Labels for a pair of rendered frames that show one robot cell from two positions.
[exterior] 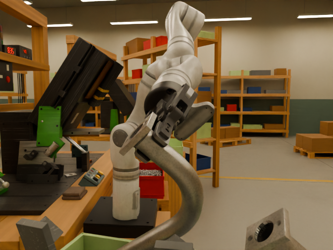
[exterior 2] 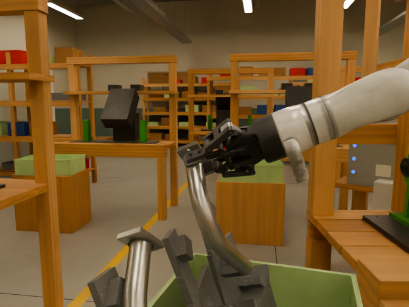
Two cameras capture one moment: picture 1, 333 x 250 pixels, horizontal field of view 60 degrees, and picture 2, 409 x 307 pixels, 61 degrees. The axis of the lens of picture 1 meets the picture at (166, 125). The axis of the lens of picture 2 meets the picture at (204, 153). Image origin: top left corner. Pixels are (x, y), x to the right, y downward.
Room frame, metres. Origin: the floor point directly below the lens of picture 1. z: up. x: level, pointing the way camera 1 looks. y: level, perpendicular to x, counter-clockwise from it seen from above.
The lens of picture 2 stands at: (0.39, -0.57, 1.36)
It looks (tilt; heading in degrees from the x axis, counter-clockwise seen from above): 8 degrees down; 91
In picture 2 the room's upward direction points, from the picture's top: straight up
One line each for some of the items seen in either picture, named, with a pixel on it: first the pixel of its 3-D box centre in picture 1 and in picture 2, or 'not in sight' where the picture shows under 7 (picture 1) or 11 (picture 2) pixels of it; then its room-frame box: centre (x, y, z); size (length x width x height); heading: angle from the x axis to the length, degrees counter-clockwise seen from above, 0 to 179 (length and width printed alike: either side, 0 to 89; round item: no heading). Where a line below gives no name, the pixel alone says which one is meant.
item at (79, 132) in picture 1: (68, 132); not in sight; (1.67, 0.57, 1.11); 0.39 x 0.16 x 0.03; 91
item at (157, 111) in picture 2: not in sight; (190, 112); (-0.25, 10.48, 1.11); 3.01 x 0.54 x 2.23; 172
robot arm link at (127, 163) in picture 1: (126, 147); not in sight; (0.99, 0.14, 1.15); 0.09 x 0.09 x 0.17; 71
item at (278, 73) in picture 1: (238, 102); not in sight; (9.74, -2.43, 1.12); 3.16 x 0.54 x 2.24; 82
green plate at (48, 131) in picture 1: (51, 125); not in sight; (1.51, 0.61, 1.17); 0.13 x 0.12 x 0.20; 1
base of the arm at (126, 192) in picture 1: (125, 191); not in sight; (1.00, 0.14, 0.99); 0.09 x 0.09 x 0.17; 86
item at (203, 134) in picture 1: (161, 104); not in sight; (4.96, 0.08, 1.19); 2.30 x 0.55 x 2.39; 33
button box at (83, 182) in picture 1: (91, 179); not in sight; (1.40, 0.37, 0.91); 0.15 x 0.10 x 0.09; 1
